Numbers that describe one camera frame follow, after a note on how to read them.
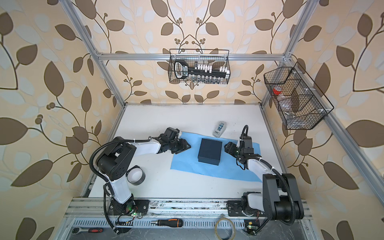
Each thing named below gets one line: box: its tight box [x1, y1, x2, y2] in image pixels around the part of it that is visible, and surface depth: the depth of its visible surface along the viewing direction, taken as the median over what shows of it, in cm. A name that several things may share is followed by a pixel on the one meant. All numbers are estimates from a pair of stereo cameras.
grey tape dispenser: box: [212, 121, 227, 138], surface depth 104 cm
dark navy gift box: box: [197, 138, 223, 166], surface depth 91 cm
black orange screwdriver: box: [150, 218, 184, 228], surface depth 70 cm
